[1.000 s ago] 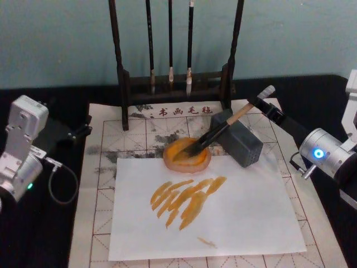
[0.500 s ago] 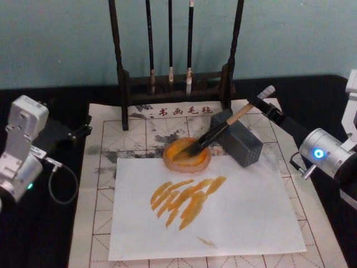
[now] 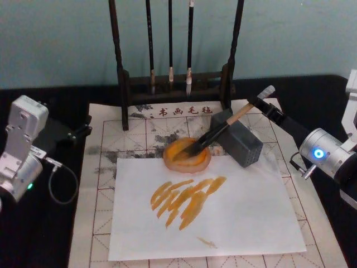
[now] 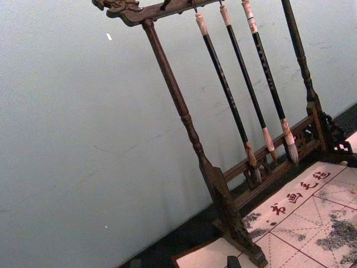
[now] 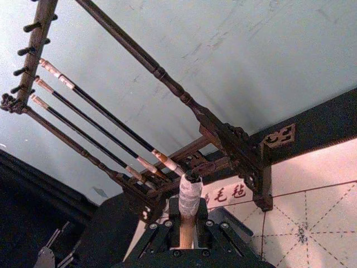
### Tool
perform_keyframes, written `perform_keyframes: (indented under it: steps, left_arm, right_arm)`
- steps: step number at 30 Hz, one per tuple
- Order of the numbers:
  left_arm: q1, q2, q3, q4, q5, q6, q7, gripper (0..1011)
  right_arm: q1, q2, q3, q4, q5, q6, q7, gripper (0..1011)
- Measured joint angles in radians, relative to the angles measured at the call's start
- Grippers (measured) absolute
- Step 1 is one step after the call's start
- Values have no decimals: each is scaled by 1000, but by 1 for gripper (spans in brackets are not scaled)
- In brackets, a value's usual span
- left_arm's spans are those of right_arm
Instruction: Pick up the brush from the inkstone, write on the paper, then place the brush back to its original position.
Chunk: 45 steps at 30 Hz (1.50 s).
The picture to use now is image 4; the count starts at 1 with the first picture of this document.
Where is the dark wooden brush rack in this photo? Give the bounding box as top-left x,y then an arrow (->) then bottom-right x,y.
91,0 -> 357,268

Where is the white calligraphy mat, red grid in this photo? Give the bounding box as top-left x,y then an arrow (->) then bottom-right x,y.
171,160 -> 357,268

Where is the plain pale wall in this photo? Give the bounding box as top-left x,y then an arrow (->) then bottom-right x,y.
0,0 -> 357,268

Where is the black brush with slim tip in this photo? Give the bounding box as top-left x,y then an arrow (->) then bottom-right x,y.
219,4 -> 278,165

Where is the small black block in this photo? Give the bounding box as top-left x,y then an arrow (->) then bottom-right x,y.
226,255 -> 241,268

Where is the black table cloth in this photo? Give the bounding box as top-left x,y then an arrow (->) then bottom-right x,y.
119,103 -> 357,268

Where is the black brush with brown ferrule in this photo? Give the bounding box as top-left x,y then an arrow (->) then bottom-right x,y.
195,12 -> 263,185

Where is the black brush with grey bristles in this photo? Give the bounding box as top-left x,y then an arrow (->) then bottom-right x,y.
241,0 -> 300,166

